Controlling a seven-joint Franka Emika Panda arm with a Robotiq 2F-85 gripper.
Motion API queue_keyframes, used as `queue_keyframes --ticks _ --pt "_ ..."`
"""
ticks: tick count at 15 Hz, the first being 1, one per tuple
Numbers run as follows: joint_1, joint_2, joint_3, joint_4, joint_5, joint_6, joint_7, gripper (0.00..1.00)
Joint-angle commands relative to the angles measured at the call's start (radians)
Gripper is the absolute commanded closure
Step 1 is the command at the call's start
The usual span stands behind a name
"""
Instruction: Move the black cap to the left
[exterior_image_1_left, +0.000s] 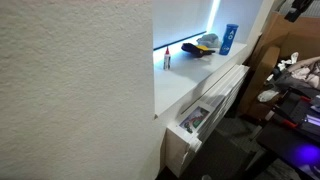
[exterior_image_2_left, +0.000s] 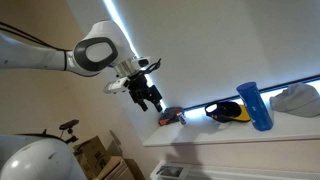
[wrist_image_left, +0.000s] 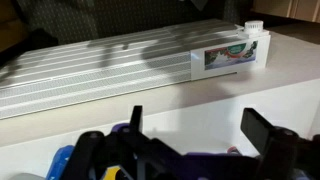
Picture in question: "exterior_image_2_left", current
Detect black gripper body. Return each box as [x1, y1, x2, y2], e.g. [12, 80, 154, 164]
[127, 73, 158, 101]

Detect white glue bottle red cap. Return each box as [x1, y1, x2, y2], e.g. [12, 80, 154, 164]
[176, 111, 188, 126]

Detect grey cap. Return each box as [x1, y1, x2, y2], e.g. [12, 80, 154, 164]
[269, 83, 320, 118]

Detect red and black cloth item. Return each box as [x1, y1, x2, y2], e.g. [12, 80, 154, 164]
[158, 106, 185, 127]

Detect light cardboard box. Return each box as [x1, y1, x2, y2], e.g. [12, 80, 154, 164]
[94, 155, 136, 180]

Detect brown cardboard box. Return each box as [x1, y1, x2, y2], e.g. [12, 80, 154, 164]
[73, 134, 112, 179]

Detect picture card on radiator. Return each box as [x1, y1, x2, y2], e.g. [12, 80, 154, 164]
[155, 165, 185, 178]

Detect white roller blind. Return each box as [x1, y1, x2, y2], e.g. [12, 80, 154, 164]
[66, 0, 320, 111]

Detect white window sill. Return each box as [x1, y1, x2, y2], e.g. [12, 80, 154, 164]
[142, 109, 320, 148]

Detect blue cylindrical can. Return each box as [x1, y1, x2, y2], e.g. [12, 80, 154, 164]
[236, 81, 275, 132]

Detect white drawer cabinet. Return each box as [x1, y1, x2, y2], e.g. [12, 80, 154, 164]
[149, 160, 320, 180]

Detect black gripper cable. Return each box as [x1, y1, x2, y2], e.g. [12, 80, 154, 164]
[134, 58, 163, 78]

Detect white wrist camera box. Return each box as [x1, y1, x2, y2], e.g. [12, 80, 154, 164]
[102, 77, 130, 95]

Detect black camera on stand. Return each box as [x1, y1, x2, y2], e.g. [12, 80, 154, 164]
[59, 119, 80, 145]

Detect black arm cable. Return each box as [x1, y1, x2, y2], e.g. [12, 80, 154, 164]
[0, 21, 69, 53]

